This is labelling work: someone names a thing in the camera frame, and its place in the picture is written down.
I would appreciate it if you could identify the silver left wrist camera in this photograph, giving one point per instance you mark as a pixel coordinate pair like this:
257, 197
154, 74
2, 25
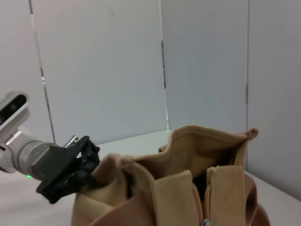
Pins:
14, 108

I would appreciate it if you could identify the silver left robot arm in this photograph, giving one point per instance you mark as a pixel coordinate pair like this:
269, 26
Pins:
26, 155

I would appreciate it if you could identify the khaki canvas food bag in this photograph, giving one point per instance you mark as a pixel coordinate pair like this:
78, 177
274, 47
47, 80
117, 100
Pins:
169, 188

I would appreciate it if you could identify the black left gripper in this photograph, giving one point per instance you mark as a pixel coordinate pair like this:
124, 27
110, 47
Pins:
56, 169

